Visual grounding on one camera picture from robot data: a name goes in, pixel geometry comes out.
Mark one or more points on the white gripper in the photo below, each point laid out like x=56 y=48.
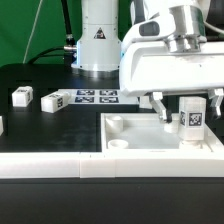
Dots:
x=147 y=66

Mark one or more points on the fiducial tag sheet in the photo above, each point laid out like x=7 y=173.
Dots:
x=99 y=96

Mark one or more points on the white block at left edge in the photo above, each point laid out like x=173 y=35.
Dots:
x=1 y=126

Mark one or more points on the white square tabletop part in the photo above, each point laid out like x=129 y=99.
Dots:
x=144 y=133

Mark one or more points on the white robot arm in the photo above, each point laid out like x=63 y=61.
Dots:
x=99 y=49

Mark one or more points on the green backdrop curtain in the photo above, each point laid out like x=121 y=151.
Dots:
x=17 y=18

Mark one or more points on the white U-shaped fence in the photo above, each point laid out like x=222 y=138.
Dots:
x=109 y=165

